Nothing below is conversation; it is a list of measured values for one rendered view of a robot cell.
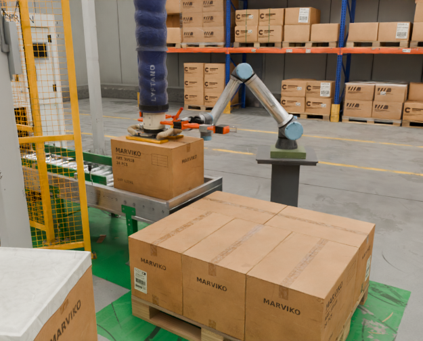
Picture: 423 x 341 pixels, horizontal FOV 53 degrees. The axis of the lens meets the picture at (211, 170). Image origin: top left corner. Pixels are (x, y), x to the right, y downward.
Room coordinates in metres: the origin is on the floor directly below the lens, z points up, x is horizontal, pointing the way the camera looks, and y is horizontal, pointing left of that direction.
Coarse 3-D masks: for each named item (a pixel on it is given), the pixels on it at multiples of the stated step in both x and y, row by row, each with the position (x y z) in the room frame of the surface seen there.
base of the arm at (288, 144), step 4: (280, 140) 3.48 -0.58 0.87; (284, 140) 3.46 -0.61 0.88; (288, 140) 3.45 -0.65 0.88; (292, 140) 3.46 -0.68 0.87; (276, 144) 3.50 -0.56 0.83; (280, 144) 3.47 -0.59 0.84; (284, 144) 3.44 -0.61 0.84; (288, 144) 3.44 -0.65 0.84; (292, 144) 3.45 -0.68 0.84; (296, 144) 3.48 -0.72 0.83; (280, 148) 3.45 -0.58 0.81; (284, 148) 3.43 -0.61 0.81; (288, 148) 3.43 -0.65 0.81; (292, 148) 3.44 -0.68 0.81; (296, 148) 3.47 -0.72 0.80
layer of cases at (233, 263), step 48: (144, 240) 2.24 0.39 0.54; (192, 240) 2.24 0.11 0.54; (240, 240) 2.24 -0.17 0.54; (288, 240) 2.24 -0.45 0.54; (336, 240) 2.24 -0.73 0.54; (144, 288) 2.24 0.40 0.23; (192, 288) 2.05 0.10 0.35; (240, 288) 1.88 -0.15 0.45; (288, 288) 1.74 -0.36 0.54; (336, 288) 1.81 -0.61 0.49; (240, 336) 1.88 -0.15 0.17; (288, 336) 1.73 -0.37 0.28; (336, 336) 1.89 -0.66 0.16
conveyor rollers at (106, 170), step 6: (24, 156) 4.22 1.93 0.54; (36, 156) 4.23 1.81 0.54; (48, 156) 4.24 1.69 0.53; (54, 156) 4.21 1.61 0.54; (60, 156) 4.18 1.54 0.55; (48, 162) 3.95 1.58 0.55; (54, 162) 3.99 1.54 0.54; (66, 162) 4.00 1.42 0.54; (72, 162) 3.96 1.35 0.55; (84, 162) 3.96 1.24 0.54; (90, 162) 4.02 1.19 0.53; (84, 168) 3.74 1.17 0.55; (96, 168) 3.74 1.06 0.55; (102, 168) 3.79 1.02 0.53; (108, 168) 3.75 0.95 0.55; (102, 174) 3.57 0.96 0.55; (108, 174) 3.61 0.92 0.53; (108, 180) 3.39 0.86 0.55; (108, 186) 3.25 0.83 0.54
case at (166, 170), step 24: (120, 144) 3.13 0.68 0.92; (144, 144) 3.00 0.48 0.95; (168, 144) 2.98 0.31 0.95; (192, 144) 3.07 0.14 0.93; (120, 168) 3.13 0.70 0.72; (144, 168) 3.00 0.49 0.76; (168, 168) 2.88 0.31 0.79; (192, 168) 3.06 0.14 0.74; (144, 192) 3.01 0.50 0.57; (168, 192) 2.89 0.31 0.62
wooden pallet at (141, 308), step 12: (132, 300) 2.30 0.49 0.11; (144, 300) 2.24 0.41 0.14; (360, 300) 2.41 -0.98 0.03; (132, 312) 2.30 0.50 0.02; (144, 312) 2.24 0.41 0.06; (156, 312) 2.28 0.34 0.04; (168, 312) 2.14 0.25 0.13; (156, 324) 2.19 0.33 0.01; (168, 324) 2.18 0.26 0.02; (180, 324) 2.18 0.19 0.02; (348, 324) 2.08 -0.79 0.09; (192, 336) 2.07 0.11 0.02; (204, 336) 2.00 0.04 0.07; (216, 336) 1.96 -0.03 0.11; (228, 336) 1.92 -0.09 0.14
